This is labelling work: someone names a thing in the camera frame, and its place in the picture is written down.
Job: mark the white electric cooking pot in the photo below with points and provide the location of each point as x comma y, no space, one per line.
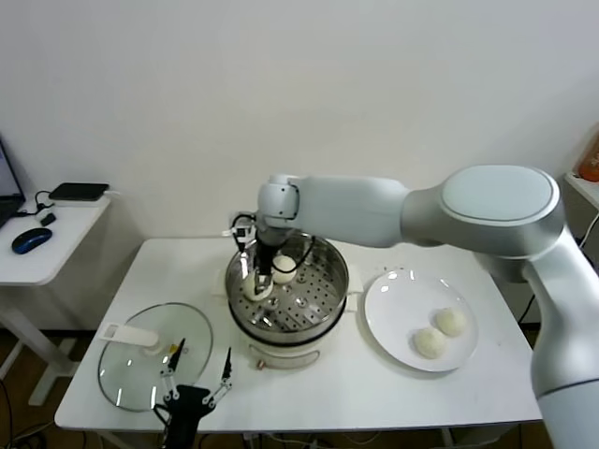
281,353

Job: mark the white steamed baozi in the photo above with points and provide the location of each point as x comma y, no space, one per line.
284,271
254,289
429,343
451,322

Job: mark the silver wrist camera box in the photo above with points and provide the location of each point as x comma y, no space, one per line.
242,232

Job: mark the white flat box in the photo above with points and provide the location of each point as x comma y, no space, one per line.
79,204

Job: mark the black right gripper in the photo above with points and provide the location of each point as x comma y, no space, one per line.
267,256

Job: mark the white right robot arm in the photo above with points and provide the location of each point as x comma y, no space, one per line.
355,206

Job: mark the white side desk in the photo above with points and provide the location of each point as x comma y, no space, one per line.
61,252

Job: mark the small black adapter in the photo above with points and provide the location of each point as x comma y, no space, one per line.
47,221

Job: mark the white desk with bag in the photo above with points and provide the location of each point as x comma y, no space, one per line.
585,191

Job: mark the black laptop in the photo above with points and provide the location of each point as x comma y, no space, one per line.
7,208

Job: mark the black flat box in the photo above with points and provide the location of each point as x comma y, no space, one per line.
78,192

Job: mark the stainless steel steamer basket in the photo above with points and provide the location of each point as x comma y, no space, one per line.
323,290

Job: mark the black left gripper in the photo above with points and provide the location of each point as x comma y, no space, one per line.
185,402

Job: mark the white round plate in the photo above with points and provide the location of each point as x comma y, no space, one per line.
402,304

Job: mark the blue black computer mouse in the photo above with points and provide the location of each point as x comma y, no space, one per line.
30,241

